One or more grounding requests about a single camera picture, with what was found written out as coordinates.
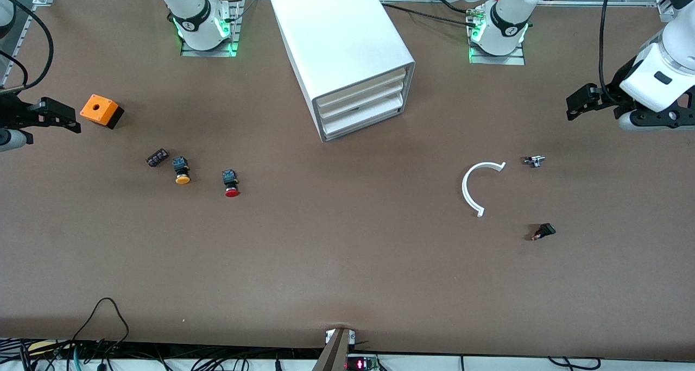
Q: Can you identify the white plastic bin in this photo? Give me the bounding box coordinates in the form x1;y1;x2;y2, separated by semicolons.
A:
324;103;403;140

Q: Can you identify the yellow push button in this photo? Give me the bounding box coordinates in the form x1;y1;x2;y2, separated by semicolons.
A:
172;156;192;185

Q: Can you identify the red push button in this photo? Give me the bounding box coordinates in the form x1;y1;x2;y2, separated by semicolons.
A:
222;169;241;198

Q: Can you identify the orange box with black base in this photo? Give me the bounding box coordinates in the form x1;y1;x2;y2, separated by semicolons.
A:
80;94;125;130

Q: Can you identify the red LED display module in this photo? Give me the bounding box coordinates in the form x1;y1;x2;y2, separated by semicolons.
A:
345;354;380;371

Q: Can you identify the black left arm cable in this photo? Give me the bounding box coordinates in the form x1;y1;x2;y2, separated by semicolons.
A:
598;0;622;106

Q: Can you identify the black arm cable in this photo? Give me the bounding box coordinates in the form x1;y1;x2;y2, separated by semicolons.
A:
0;0;55;92
598;0;622;106

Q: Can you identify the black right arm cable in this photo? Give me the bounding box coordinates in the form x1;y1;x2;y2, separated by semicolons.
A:
0;0;55;92

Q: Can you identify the aluminium table edge rail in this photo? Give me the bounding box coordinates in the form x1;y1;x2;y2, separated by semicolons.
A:
0;2;39;89

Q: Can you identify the white semicircular bracket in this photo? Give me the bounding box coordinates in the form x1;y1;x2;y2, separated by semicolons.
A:
462;161;507;218

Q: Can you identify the looped thin black cable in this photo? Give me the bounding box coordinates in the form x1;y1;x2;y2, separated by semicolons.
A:
72;298;131;358

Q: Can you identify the black cable on table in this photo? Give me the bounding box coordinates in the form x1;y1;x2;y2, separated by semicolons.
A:
380;1;481;28

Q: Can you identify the tangled black cable bundle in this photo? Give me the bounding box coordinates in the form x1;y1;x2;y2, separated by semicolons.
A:
0;337;326;371

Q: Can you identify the brown camera mount beam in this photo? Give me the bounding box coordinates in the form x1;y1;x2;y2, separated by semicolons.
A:
311;328;357;371

